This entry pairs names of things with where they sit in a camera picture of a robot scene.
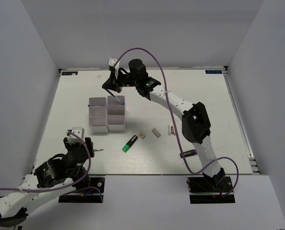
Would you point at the white organizer container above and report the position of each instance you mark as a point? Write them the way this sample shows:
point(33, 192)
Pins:
point(98, 115)
point(116, 114)

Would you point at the grey eraser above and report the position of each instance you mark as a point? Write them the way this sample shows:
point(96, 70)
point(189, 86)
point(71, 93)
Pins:
point(156, 132)

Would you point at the green black highlighter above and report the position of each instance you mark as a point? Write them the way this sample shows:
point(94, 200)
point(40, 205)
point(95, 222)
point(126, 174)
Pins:
point(129, 144)

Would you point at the purple black highlighter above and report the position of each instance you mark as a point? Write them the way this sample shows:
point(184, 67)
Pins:
point(188, 153)

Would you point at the green gel pen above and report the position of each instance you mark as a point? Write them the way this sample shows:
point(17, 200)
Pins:
point(112, 99)

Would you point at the blue ballpoint pen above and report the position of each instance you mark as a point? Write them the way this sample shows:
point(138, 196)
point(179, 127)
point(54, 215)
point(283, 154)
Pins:
point(94, 106)

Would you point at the left corner label sticker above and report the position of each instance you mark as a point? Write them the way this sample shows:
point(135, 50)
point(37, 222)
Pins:
point(69, 73)

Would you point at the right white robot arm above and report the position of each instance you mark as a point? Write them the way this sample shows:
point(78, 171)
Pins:
point(195, 121)

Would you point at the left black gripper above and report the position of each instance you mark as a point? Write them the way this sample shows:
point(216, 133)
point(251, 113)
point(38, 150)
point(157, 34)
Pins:
point(69, 146)

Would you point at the corner label sticker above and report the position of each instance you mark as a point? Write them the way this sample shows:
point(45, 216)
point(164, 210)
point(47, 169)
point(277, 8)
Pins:
point(69, 73)
point(213, 71)

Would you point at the left white organizer container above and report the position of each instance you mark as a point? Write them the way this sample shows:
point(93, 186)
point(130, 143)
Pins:
point(98, 115)

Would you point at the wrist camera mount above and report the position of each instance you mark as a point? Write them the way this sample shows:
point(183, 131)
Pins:
point(113, 64)
point(75, 135)

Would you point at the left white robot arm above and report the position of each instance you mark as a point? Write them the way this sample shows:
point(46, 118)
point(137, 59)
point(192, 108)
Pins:
point(59, 175)

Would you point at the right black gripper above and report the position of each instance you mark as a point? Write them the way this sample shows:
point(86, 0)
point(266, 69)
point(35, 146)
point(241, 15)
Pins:
point(111, 84)

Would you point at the right corner label sticker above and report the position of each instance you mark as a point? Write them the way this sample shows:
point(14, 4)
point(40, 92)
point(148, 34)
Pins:
point(213, 71)

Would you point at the right white organizer container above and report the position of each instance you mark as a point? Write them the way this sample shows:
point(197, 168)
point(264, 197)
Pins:
point(116, 114)

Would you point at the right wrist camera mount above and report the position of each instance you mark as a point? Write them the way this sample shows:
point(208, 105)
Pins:
point(113, 64)

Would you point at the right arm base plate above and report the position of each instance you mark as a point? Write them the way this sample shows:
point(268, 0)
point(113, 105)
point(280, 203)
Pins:
point(202, 193)

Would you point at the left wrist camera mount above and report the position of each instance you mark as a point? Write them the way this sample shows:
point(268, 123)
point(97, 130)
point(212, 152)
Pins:
point(75, 135)

